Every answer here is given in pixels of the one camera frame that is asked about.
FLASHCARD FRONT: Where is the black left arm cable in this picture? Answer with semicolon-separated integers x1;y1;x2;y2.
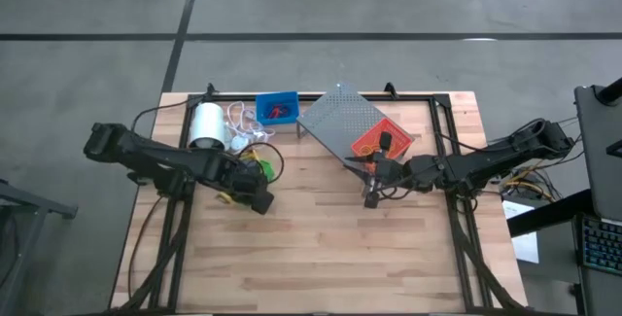
129;99;286;185

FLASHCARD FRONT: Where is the orange plastic basket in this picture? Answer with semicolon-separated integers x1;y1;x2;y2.
350;117;416;161

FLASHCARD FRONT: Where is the white paper sheet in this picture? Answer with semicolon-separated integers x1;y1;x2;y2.
501;199;540;264

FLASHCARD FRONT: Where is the yellow floor cable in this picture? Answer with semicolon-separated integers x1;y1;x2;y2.
504;135;584;200

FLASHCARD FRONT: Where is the grey metal stand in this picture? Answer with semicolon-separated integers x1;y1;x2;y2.
0;178;79;316

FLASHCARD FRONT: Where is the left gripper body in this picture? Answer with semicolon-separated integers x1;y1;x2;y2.
222;159;275;216

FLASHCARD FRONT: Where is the blue plastic basket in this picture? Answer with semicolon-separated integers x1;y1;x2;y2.
256;90;300;126

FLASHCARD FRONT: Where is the green plastic basket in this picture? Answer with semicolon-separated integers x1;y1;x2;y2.
216;150;277;206

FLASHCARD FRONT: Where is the white lamp cable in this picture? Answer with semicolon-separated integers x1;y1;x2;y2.
223;100;277;155

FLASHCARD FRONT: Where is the backlit keyboard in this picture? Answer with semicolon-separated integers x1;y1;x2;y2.
580;213;622;277

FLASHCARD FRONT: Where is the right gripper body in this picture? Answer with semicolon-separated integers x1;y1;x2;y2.
363;130;414;209

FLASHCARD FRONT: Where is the white cylindrical desk lamp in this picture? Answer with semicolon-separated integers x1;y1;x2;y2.
188;101;232;151

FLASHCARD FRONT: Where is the black pole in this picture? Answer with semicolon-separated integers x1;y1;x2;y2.
595;76;622;107

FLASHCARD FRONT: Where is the black aluminium frame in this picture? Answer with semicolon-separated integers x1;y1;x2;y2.
110;92;531;316

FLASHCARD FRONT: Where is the grey perforated metal shelf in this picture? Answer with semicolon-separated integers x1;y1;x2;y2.
295;81;415;196

